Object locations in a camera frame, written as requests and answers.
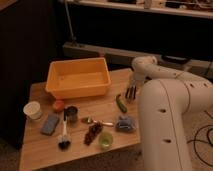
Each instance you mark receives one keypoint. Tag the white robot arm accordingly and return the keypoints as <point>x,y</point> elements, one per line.
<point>165,95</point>

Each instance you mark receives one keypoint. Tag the white handled black brush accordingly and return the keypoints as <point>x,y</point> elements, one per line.
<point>64,139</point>

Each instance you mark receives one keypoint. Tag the white paper cup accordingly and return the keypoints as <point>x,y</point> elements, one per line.
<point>33,110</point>

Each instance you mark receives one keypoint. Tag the metal spoon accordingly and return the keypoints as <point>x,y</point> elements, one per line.
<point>90,120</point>

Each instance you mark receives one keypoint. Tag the grey metal pole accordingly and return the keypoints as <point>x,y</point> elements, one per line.
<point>72,36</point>

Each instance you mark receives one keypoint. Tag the white shelf board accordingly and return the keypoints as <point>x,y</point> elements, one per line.
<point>151,6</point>

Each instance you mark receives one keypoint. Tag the long grey base rail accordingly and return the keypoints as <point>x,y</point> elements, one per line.
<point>125,57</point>

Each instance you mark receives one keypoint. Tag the blue sponge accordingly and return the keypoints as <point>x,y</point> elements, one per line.
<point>49,125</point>

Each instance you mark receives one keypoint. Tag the orange fruit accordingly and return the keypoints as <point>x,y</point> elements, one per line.
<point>58,106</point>

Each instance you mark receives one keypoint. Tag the brown grape bunch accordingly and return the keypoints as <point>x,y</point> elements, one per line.
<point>92,133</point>

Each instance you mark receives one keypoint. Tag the green small cup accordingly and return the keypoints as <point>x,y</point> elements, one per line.
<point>105,140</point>

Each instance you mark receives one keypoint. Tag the yellow plastic bin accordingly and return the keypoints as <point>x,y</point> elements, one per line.
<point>78,78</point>

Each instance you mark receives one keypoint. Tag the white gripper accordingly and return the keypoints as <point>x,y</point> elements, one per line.
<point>135,80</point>

